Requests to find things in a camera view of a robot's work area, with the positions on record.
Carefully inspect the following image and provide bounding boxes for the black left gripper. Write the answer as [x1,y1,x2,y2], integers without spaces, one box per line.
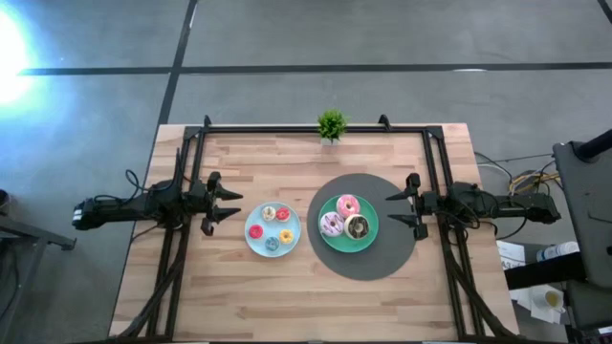
[186,171,244,237]

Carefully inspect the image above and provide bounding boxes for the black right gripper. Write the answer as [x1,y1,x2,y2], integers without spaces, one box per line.
[384,173,448,241]

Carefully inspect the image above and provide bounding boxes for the large chocolate frosted donut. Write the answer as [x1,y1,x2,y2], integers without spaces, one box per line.
[343,213,371,241]

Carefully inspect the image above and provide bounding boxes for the light blue plate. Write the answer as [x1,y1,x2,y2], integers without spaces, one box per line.
[244,201,302,258]

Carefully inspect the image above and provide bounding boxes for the large pink frosted donut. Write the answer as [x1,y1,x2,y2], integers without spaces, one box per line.
[336,194,361,220]

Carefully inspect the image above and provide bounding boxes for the large lilac frosted donut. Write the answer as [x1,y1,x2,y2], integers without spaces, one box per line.
[318,211,345,238]

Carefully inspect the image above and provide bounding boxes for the round grey woven placemat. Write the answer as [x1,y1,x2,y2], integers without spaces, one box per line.
[306,172,418,282]

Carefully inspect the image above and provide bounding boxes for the teal plate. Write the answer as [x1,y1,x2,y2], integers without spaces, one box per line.
[317,193,381,254]

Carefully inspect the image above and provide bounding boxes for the small green potted plant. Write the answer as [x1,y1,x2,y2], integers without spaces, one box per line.
[317,108,349,146]

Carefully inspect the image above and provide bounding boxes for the white printed paper sheet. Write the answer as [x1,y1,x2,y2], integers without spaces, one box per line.
[496,241,527,271]

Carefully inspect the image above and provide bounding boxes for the white paper napkin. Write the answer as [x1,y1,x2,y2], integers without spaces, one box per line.
[510,285,568,325]

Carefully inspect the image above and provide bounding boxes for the black horizontal bar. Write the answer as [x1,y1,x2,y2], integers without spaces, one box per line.
[504,252,587,290]

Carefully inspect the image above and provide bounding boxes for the white plastic bottle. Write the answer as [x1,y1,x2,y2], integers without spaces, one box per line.
[535,241,580,263]

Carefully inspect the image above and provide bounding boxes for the cup of yellow drink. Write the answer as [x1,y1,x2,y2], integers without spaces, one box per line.
[544,290,566,314]

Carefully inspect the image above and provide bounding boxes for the grey metal cart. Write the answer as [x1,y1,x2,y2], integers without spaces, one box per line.
[0,188,77,344]

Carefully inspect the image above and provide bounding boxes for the black aluminium table frame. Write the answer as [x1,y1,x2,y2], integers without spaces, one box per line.
[117,114,517,343]

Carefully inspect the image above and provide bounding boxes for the bundle of floor cables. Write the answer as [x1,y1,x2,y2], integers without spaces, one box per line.
[475,151,560,211]

